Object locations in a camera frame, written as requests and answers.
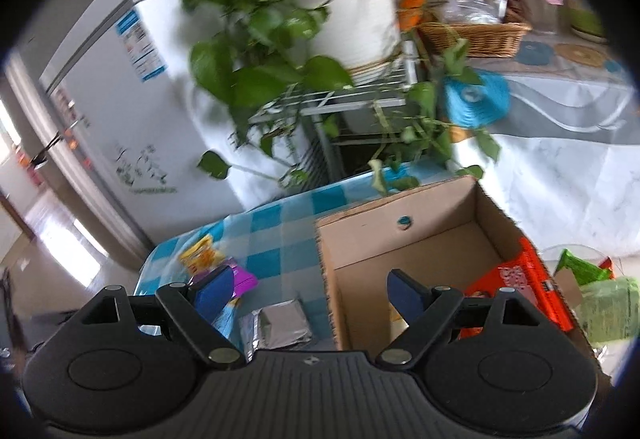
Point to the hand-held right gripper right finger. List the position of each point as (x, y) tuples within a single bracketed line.
[(405, 296)]

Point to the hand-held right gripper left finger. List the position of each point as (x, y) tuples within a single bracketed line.
[(215, 291)]

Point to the purple snack packet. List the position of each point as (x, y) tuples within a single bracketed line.
[(245, 280)]

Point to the cardboard box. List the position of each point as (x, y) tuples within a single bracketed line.
[(440, 244)]

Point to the red cartoon snack packet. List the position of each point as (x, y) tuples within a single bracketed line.
[(530, 276)]

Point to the yellow snack packet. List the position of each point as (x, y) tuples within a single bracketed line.
[(200, 256)]

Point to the silver foil packet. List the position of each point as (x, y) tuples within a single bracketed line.
[(282, 324)]

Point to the blue white checkered tablecloth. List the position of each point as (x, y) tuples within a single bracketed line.
[(280, 229)]

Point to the bright green snack packet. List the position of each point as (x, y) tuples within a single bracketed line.
[(580, 266)]

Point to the white chest freezer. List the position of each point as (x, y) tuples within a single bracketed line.
[(150, 119)]

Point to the silver refrigerator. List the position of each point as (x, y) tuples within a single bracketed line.
[(65, 179)]

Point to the grey white tablecloth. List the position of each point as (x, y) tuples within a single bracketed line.
[(550, 159)]

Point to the white metal plant rack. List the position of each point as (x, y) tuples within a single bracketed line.
[(350, 96)]

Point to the pale green bag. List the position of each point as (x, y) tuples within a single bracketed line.
[(612, 311)]

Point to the blue round woven fan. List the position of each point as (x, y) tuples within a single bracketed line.
[(475, 99)]

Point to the green trailing pothos plant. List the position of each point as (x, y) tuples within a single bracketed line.
[(260, 84)]

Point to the wicker basket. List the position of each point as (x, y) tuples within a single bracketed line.
[(475, 39)]

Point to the white ribbed plant pot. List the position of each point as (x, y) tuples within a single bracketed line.
[(350, 29)]

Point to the blue round coaster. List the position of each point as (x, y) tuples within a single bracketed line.
[(533, 54)]

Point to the brown woven coaster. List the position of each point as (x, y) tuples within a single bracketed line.
[(576, 55)]

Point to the clear glass jar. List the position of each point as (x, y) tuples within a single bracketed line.
[(540, 11)]

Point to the green bowl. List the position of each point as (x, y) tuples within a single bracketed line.
[(587, 21)]

